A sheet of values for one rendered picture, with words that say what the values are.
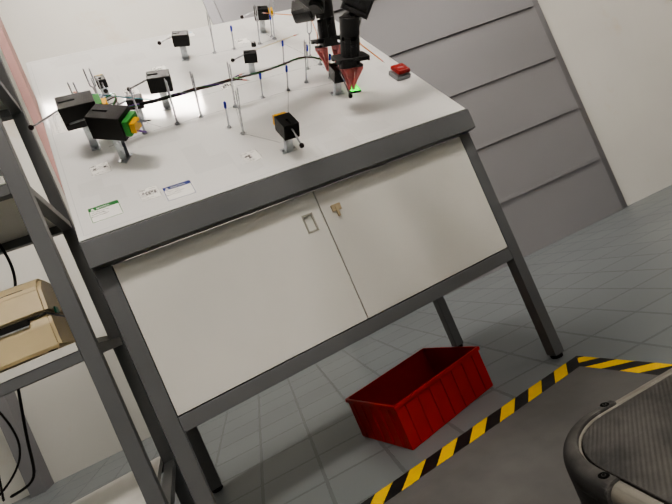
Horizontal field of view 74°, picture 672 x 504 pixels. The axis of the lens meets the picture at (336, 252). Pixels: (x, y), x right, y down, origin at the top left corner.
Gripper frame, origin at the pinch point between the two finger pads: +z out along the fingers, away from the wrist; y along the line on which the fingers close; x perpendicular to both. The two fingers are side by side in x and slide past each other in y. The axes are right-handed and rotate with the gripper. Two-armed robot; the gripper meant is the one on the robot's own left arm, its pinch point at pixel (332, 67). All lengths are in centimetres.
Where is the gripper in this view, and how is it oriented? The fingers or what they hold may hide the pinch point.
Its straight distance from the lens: 159.2
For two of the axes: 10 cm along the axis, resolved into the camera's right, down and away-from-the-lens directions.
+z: 1.5, 8.8, 4.6
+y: -9.2, 3.0, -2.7
